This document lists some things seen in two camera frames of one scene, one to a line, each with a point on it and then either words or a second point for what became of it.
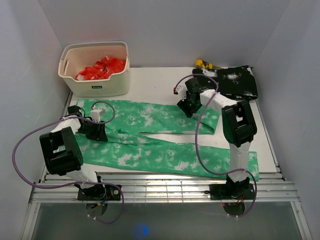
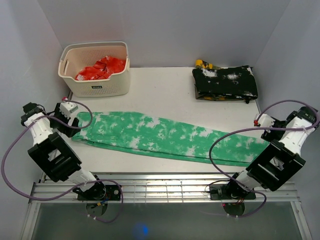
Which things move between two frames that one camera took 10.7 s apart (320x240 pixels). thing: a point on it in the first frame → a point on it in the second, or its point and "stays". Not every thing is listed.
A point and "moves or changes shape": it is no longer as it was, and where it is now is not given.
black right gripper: x=188 y=111 → x=263 y=136
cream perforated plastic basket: x=96 y=69 stays
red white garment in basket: x=102 y=70 stays
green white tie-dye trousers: x=127 y=148 moves or changes shape
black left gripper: x=100 y=135 → x=69 y=131
